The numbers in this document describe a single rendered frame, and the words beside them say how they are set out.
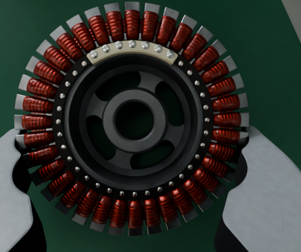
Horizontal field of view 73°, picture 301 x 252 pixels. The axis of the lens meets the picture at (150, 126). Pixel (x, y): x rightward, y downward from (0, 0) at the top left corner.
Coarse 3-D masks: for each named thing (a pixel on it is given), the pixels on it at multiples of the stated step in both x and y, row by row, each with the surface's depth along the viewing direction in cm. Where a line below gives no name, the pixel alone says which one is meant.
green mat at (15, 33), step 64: (0, 0) 12; (64, 0) 13; (128, 0) 13; (192, 0) 13; (256, 0) 13; (0, 64) 13; (256, 64) 13; (0, 128) 13; (128, 128) 13; (256, 128) 13
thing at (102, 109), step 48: (48, 48) 9; (96, 48) 9; (144, 48) 9; (192, 48) 9; (48, 96) 9; (96, 96) 11; (144, 96) 10; (192, 96) 10; (240, 96) 10; (48, 144) 10; (144, 144) 10; (192, 144) 10; (240, 144) 10; (48, 192) 10; (96, 192) 10; (144, 192) 10; (192, 192) 9
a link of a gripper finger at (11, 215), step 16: (0, 144) 9; (16, 144) 9; (0, 160) 8; (16, 160) 8; (0, 176) 7; (16, 176) 8; (0, 192) 7; (16, 192) 7; (0, 208) 6; (16, 208) 6; (32, 208) 6; (0, 224) 6; (16, 224) 6; (32, 224) 6; (0, 240) 5; (16, 240) 5; (32, 240) 6
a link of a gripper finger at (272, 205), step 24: (264, 144) 9; (240, 168) 9; (264, 168) 8; (288, 168) 8; (240, 192) 7; (264, 192) 7; (288, 192) 7; (240, 216) 6; (264, 216) 6; (288, 216) 6; (216, 240) 7; (240, 240) 6; (264, 240) 6; (288, 240) 6
